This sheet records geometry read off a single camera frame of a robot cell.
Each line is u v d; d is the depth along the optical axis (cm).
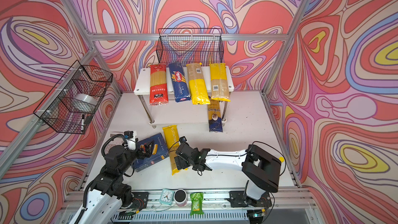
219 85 72
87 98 74
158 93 68
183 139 75
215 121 93
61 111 70
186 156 63
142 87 74
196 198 73
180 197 71
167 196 73
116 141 91
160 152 82
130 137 65
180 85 71
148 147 71
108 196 54
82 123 72
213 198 75
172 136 93
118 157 57
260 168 45
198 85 73
